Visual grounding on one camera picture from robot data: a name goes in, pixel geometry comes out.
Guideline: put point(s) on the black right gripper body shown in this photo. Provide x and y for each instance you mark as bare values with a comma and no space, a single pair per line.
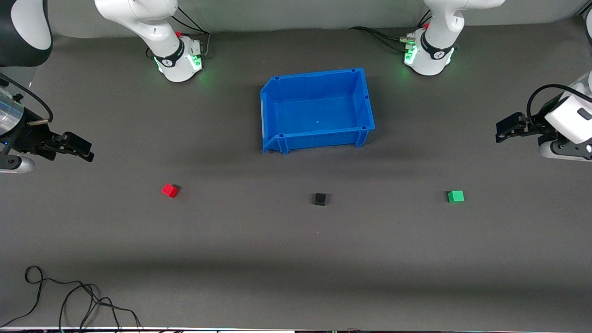
28,138

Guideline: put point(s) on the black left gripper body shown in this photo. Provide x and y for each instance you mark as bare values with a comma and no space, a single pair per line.
532,129

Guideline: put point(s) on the green cube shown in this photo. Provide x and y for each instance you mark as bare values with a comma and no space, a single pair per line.
455,196

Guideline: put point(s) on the red cube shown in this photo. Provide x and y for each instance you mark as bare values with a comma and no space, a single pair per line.
169,190

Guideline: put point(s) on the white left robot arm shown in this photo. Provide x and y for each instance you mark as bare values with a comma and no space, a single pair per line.
434,51

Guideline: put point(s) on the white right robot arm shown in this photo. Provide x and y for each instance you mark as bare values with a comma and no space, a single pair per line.
175,60

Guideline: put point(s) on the black cube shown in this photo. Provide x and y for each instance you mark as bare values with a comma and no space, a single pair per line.
319,199

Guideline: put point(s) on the blue plastic bin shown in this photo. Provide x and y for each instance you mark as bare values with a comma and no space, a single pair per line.
319,111

